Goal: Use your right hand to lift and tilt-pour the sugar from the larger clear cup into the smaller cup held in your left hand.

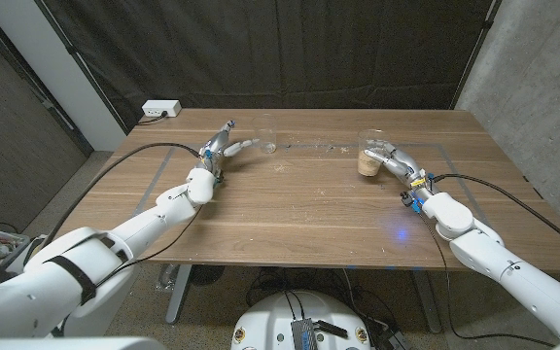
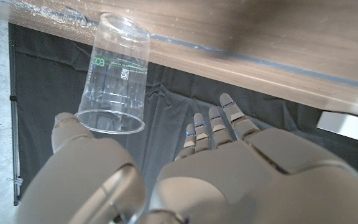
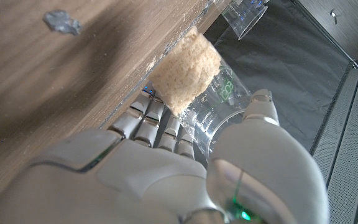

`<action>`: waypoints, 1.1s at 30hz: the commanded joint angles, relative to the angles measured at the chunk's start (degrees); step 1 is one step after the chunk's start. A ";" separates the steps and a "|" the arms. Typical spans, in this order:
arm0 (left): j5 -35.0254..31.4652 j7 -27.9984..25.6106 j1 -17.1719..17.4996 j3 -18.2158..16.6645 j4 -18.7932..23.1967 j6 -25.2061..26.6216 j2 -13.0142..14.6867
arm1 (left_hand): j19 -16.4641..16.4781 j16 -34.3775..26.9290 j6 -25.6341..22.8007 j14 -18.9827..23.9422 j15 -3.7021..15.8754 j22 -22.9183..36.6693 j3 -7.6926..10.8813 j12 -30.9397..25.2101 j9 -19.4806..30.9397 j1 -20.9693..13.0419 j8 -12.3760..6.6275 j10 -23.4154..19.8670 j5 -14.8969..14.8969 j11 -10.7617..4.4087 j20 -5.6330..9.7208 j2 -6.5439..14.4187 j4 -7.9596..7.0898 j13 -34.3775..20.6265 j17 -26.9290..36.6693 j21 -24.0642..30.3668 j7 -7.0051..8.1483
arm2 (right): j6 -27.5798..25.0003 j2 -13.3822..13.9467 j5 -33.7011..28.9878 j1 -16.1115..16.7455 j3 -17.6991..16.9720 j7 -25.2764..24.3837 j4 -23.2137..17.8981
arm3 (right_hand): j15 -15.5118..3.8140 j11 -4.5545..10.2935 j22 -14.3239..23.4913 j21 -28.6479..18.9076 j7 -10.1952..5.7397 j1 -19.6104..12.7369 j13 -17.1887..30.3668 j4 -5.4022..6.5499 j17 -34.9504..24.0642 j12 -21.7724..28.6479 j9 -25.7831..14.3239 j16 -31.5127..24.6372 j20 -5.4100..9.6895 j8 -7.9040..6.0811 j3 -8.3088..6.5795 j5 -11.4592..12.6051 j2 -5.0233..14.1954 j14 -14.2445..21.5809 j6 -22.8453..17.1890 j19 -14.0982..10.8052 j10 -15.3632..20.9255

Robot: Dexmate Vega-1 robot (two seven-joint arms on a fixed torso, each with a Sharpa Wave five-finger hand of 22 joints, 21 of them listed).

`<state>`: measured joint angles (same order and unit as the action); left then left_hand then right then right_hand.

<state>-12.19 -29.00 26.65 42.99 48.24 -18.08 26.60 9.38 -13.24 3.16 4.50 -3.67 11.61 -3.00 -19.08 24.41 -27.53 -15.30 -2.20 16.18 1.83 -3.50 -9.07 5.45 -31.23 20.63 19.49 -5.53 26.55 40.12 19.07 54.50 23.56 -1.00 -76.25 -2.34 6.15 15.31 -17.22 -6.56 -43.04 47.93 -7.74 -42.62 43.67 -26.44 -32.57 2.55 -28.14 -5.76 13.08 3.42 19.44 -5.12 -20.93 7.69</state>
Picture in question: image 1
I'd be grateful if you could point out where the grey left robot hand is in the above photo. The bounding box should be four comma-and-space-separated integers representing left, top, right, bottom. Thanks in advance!
196, 120, 261, 184

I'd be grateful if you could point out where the grey tape outline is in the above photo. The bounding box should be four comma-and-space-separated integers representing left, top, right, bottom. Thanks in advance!
109, 142, 519, 259

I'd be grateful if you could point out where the brown sugar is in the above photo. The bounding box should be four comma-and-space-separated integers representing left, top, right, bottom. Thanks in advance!
357, 150, 382, 178

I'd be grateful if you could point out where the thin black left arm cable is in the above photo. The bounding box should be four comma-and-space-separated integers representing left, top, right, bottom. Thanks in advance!
60, 182, 223, 336

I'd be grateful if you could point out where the grey finned electronics box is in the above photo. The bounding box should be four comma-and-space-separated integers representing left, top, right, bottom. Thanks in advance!
290, 318, 319, 350

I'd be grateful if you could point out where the smaller clear plastic cup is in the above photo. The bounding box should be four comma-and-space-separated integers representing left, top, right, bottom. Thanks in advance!
252, 113, 278, 155

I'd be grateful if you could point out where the black floor cable bundle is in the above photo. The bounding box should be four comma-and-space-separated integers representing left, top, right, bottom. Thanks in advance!
244, 265, 354, 308

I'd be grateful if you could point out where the black backdrop stand pole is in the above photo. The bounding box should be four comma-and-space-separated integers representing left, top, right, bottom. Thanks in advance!
448, 0, 504, 111
33, 0, 131, 136

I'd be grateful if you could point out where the larger clear plastic cup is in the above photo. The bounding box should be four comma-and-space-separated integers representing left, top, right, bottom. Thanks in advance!
356, 128, 389, 178

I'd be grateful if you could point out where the black flat plate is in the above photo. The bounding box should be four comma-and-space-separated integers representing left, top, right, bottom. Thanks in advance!
314, 320, 349, 340

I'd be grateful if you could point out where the black power strip cable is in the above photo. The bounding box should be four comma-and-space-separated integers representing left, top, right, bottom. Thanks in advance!
136, 111, 169, 126

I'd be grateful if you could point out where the grey table leg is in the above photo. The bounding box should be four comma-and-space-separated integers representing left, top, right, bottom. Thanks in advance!
410, 269, 442, 334
165, 263, 193, 325

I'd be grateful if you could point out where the dark brown door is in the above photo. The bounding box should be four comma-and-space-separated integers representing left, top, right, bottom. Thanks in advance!
0, 9, 94, 234

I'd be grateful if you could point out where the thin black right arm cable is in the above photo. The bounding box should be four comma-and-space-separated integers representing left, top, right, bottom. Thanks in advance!
415, 208, 558, 349

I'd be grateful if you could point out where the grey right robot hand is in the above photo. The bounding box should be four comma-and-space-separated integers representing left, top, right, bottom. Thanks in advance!
363, 139, 430, 195

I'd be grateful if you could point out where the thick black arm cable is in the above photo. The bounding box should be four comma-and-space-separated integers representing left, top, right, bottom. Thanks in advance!
40, 142, 203, 252
429, 173, 560, 258

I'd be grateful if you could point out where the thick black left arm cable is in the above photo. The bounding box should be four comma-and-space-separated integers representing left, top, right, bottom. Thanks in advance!
40, 142, 203, 252

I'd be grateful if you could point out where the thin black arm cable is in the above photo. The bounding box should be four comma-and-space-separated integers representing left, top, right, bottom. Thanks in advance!
415, 208, 558, 349
60, 182, 223, 336

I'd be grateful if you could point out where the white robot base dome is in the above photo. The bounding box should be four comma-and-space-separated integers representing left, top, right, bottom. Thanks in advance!
229, 290, 372, 350

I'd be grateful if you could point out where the black backdrop curtain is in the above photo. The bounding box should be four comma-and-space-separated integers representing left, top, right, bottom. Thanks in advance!
34, 0, 503, 132

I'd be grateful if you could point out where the white power strip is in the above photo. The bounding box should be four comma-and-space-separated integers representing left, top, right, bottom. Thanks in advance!
141, 99, 183, 119

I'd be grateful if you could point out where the black round floor object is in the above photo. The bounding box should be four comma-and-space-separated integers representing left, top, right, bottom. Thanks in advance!
188, 264, 226, 287

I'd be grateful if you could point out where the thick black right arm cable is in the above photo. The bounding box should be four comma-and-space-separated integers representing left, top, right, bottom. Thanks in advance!
429, 173, 560, 258

